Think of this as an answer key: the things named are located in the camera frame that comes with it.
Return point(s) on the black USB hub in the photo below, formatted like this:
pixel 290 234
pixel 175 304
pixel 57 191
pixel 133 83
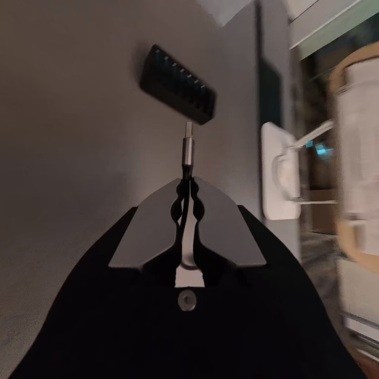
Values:
pixel 177 86

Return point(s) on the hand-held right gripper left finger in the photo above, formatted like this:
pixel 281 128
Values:
pixel 148 237

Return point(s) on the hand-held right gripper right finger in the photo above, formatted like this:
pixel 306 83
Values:
pixel 231 237

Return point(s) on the wooden display board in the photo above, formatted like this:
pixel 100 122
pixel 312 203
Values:
pixel 355 257

